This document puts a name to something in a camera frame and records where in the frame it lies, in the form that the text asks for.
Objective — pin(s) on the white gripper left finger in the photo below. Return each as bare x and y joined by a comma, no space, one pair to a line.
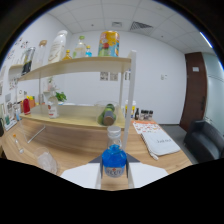
85,175

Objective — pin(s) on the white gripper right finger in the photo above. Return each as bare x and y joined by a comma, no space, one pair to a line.
145,174

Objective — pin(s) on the blue liquid glass bottle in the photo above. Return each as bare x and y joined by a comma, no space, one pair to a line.
114,160

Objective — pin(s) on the orange-cap small clear bottle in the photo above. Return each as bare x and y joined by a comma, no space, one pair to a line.
18,145

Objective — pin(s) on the white milk bottle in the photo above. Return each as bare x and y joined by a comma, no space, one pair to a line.
57,48

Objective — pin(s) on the glass cup with ice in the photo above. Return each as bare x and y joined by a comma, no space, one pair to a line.
46,161

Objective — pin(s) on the green cup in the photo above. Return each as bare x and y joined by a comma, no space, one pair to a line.
7,120

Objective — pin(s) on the white pouch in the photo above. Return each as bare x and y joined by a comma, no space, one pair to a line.
161,142

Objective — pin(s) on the orange printed book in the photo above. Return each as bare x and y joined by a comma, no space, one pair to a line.
145,126

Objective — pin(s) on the dark wooden muddler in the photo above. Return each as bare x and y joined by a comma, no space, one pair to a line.
108,119

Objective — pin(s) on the yellow white condiment bottle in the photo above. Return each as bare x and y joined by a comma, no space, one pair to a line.
133,108

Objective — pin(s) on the black chair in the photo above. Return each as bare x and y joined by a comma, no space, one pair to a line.
205,141

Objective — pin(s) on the glass jar of limes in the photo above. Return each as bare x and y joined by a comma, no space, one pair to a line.
106,110

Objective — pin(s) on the clear bottle red label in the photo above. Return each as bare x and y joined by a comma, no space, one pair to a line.
52,110

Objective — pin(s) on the green potted plant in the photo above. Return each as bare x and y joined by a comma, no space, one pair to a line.
61,96

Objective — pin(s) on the orange basket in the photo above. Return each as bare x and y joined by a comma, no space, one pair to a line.
32,103

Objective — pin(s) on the red liquid glass bottle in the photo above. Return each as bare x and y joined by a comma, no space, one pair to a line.
26,107

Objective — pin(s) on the white tray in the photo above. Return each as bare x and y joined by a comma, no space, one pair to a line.
10,125

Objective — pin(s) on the brown door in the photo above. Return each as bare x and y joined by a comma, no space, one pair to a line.
194,93

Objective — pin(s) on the two-tier wooden shelf rack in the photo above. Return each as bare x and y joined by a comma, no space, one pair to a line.
76,65

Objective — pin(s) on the yellow-cap small bottle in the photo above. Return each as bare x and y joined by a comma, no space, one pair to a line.
67,56

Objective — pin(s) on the light blue small bottle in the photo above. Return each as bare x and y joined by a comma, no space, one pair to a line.
88,52

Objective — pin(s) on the green-cap clear bottle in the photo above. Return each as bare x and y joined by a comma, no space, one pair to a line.
79,50

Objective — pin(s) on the black silver snack bag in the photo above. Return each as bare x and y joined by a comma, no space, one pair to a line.
28,61

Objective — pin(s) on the blue header wall poster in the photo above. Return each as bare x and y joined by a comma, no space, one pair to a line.
104,76

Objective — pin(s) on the red header wall poster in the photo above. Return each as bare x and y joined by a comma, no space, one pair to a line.
114,76

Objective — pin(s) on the wooden wall shelf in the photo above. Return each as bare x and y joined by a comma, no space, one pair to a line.
15,68

